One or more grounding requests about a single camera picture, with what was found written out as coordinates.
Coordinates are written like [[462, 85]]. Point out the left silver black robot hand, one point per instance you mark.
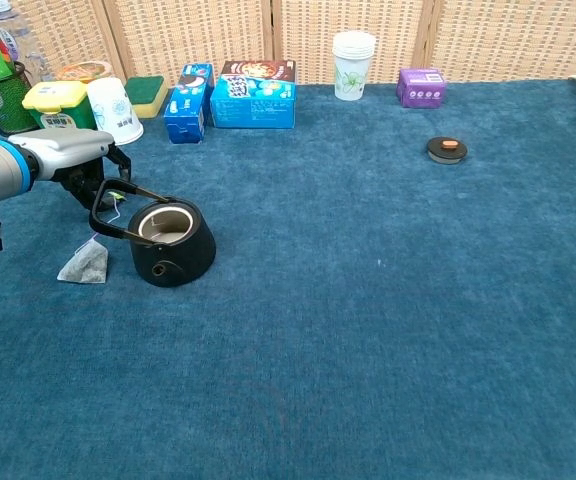
[[68, 147]]

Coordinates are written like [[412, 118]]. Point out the black teapot lid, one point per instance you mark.
[[447, 150]]

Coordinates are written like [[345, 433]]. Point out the yellow container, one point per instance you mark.
[[58, 102]]

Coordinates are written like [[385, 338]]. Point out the upturned white paper cup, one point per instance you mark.
[[115, 112]]

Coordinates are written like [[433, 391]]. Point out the black mesh holder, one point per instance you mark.
[[3, 105]]

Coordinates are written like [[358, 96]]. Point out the orange jelly cup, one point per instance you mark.
[[84, 71]]

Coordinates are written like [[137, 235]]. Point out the green yellow sponge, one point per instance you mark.
[[145, 95]]

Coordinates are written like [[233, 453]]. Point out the clear plastic water bottle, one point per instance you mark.
[[24, 45]]

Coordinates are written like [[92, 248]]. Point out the blue Oreo box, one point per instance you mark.
[[185, 112]]

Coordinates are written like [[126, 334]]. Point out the blue brown cookie box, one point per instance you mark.
[[253, 102]]

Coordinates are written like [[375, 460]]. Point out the stacked white paper cups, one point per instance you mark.
[[352, 70]]

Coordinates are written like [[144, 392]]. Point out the blue carpet table cover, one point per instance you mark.
[[343, 300]]

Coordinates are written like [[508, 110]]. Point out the purple small box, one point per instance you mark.
[[420, 89]]

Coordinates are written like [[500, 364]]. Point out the woven bamboo folding screen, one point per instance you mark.
[[493, 35]]

